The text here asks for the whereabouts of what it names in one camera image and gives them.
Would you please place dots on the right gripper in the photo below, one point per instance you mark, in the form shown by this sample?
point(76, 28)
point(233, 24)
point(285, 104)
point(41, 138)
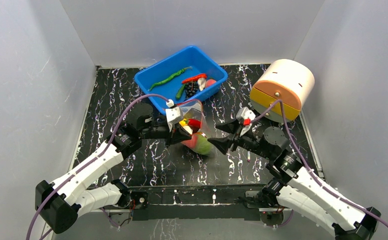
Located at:
point(235, 136)

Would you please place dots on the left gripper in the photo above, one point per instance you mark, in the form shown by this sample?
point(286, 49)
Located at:
point(178, 134)

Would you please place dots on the white toy mushroom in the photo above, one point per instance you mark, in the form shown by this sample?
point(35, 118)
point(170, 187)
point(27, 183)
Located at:
point(188, 129)

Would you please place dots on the clear zip top bag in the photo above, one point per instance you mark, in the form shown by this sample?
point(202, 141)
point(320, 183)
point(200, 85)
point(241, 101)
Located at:
point(194, 109)

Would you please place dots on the green toy cabbage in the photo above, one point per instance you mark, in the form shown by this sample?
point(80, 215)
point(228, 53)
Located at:
point(202, 146)

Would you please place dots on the yellow toy mango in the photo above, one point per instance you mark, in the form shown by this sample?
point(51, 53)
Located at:
point(183, 122)

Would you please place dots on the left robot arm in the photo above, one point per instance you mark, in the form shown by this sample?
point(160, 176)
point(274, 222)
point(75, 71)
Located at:
point(61, 202)

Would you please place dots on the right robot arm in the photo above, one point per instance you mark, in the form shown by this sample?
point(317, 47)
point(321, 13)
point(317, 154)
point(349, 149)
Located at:
point(297, 188)

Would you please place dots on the green toy cucumber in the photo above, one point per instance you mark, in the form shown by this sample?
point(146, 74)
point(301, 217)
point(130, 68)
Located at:
point(180, 92)

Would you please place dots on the dark toy grapes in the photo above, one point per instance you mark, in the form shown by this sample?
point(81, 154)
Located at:
point(191, 88)

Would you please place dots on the pink toy peach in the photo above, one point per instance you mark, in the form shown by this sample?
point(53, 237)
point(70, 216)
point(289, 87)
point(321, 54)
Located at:
point(209, 83)

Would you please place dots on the white toy garlic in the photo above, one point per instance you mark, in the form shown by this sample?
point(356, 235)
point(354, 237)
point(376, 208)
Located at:
point(201, 83)

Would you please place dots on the blue plastic bin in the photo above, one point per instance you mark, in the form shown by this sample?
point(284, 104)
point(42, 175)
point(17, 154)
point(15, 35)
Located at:
point(188, 56)

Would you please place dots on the green toy bean pod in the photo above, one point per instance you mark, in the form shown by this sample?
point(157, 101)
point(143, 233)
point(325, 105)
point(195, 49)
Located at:
point(170, 78)

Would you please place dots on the round drawer box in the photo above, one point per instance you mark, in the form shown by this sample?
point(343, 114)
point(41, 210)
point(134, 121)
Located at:
point(285, 80)

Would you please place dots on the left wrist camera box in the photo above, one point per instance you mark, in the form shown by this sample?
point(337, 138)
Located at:
point(173, 116)

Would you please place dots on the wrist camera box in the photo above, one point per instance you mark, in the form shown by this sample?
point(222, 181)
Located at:
point(245, 116)
point(173, 116)

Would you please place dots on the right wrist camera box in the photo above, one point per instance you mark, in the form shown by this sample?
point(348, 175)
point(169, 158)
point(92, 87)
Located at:
point(245, 116)

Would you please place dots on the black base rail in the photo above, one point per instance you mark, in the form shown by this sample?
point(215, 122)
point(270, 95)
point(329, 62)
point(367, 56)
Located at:
point(245, 201)

